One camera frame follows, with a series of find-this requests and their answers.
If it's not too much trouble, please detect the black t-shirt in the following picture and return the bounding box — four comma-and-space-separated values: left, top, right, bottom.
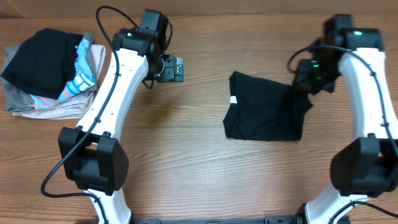
223, 71, 313, 141

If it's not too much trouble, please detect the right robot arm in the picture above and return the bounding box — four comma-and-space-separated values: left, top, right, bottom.
291, 14, 397, 223

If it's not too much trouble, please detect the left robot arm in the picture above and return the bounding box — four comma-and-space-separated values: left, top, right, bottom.
58, 9, 183, 223

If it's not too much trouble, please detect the folded blue striped garment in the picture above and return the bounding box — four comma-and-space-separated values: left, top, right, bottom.
31, 38, 95, 110

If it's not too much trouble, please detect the folded beige garment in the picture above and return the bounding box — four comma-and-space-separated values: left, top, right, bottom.
12, 44, 106, 119

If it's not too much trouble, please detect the folded black garment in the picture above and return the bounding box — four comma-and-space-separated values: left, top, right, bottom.
1, 28, 83, 100

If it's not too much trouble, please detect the folded grey garment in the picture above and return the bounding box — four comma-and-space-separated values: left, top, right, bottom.
1, 32, 98, 112

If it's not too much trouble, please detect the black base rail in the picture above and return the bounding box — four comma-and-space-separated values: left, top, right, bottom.
131, 215, 303, 224

